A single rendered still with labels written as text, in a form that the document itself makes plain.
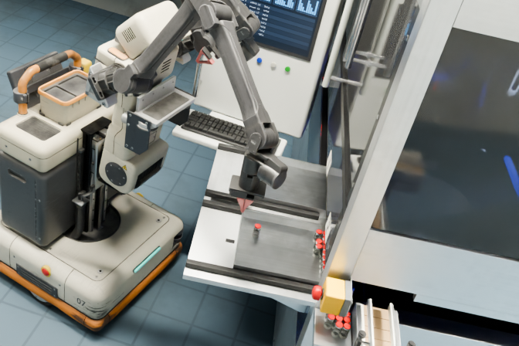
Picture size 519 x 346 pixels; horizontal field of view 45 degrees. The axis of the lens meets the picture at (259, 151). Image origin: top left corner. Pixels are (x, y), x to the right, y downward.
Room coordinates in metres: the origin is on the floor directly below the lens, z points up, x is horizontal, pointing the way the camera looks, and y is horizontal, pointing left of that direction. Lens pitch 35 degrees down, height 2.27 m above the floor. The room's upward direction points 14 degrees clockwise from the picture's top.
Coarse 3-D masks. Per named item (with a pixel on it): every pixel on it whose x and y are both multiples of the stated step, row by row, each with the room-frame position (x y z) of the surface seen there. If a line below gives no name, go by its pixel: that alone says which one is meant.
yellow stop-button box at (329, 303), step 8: (328, 280) 1.25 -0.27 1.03; (336, 280) 1.25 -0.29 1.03; (328, 288) 1.22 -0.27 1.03; (336, 288) 1.22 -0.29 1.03; (344, 288) 1.23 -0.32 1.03; (328, 296) 1.19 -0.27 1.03; (336, 296) 1.20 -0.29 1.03; (344, 296) 1.21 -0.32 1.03; (320, 304) 1.21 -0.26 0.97; (328, 304) 1.19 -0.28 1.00; (336, 304) 1.19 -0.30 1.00; (344, 304) 1.19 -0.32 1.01; (328, 312) 1.19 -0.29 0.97; (336, 312) 1.19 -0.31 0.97; (344, 312) 1.19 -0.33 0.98
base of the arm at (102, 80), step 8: (104, 72) 1.71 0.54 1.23; (112, 72) 1.70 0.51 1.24; (88, 80) 1.69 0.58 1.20; (96, 80) 1.70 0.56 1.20; (104, 80) 1.69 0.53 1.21; (112, 80) 1.69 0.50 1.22; (96, 88) 1.68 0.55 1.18; (104, 88) 1.69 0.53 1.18; (112, 88) 1.69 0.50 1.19; (96, 96) 1.67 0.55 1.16; (104, 96) 1.69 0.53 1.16
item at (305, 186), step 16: (288, 160) 1.94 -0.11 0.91; (288, 176) 1.87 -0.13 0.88; (304, 176) 1.89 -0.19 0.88; (320, 176) 1.92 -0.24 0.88; (272, 192) 1.75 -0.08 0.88; (288, 192) 1.78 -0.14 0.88; (304, 192) 1.80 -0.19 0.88; (320, 192) 1.82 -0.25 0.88; (304, 208) 1.68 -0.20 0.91; (320, 208) 1.73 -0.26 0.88
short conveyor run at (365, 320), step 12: (360, 312) 1.25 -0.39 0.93; (372, 312) 1.27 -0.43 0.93; (384, 312) 1.28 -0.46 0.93; (396, 312) 1.28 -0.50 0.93; (360, 324) 1.21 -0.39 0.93; (372, 324) 1.18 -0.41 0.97; (384, 324) 1.23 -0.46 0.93; (396, 324) 1.24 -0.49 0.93; (360, 336) 1.11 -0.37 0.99; (372, 336) 1.14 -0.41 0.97; (384, 336) 1.19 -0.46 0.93; (396, 336) 1.20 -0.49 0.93
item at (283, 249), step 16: (240, 224) 1.51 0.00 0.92; (272, 224) 1.59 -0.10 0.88; (288, 224) 1.60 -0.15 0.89; (304, 224) 1.60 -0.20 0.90; (320, 224) 1.61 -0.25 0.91; (240, 240) 1.48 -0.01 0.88; (256, 240) 1.49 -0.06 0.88; (272, 240) 1.51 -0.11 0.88; (288, 240) 1.53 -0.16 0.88; (304, 240) 1.55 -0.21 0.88; (240, 256) 1.41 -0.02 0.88; (256, 256) 1.42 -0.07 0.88; (272, 256) 1.44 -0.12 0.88; (288, 256) 1.46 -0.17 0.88; (304, 256) 1.47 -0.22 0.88; (256, 272) 1.34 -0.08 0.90; (272, 272) 1.34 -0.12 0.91; (288, 272) 1.39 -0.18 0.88; (304, 272) 1.41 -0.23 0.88
